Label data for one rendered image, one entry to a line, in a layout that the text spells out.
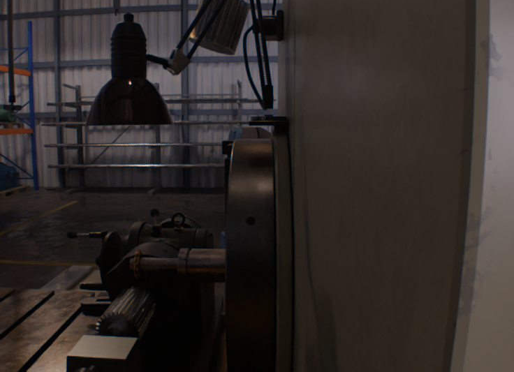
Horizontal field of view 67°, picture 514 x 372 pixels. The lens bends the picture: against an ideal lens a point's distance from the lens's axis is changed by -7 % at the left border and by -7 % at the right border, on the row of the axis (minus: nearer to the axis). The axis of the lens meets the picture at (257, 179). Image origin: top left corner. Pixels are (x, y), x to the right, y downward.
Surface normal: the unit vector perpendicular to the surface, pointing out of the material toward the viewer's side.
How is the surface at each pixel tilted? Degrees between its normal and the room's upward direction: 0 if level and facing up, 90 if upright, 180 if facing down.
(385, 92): 90
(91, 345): 0
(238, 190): 43
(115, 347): 0
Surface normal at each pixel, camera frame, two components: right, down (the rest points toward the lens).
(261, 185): 0.00, -0.63
